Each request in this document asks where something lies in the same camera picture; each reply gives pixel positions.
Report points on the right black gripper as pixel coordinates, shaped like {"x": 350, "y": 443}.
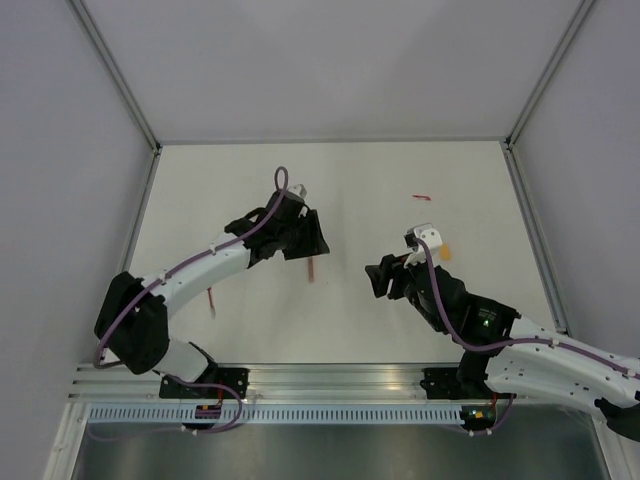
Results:
{"x": 379, "y": 274}

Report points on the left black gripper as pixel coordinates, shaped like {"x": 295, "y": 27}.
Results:
{"x": 313, "y": 244}

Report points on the orange grip clear pen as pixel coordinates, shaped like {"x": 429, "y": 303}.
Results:
{"x": 311, "y": 270}

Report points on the red grip clear pen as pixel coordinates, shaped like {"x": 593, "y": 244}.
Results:
{"x": 211, "y": 302}

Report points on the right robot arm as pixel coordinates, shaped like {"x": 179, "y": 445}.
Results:
{"x": 506, "y": 353}

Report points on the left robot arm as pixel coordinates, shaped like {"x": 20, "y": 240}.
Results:
{"x": 133, "y": 322}

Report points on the orange marker cap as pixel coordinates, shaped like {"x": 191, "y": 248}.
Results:
{"x": 445, "y": 252}

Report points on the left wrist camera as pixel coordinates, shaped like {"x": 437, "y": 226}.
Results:
{"x": 295, "y": 195}

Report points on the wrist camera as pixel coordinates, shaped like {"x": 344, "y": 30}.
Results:
{"x": 295, "y": 195}
{"x": 423, "y": 241}

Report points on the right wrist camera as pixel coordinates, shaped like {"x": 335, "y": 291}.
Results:
{"x": 423, "y": 241}

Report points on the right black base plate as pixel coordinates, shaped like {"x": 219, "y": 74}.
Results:
{"x": 441, "y": 383}

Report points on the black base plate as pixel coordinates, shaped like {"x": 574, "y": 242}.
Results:
{"x": 220, "y": 383}
{"x": 441, "y": 383}

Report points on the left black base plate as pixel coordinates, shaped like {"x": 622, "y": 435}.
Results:
{"x": 220, "y": 383}

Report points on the white slotted cable duct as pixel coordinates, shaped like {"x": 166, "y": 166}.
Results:
{"x": 418, "y": 414}

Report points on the aluminium mounting rail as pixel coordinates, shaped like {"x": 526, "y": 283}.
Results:
{"x": 276, "y": 383}

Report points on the left aluminium frame post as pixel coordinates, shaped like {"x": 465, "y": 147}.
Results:
{"x": 90, "y": 28}

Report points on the aluminium frame post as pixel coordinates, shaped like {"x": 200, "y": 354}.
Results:
{"x": 568, "y": 37}
{"x": 90, "y": 28}

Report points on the right aluminium frame post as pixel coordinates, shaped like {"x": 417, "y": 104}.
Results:
{"x": 568, "y": 37}

